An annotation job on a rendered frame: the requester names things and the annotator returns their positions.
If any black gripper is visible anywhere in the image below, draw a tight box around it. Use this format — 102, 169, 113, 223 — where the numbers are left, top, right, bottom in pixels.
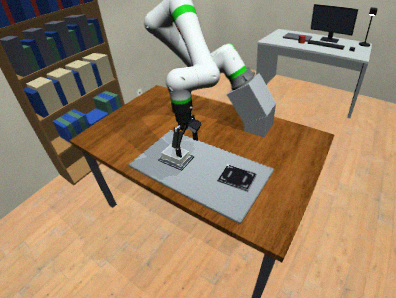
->
172, 112, 198, 158

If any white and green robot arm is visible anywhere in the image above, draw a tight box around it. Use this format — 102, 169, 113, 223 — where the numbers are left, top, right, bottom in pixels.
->
144, 0, 255, 115

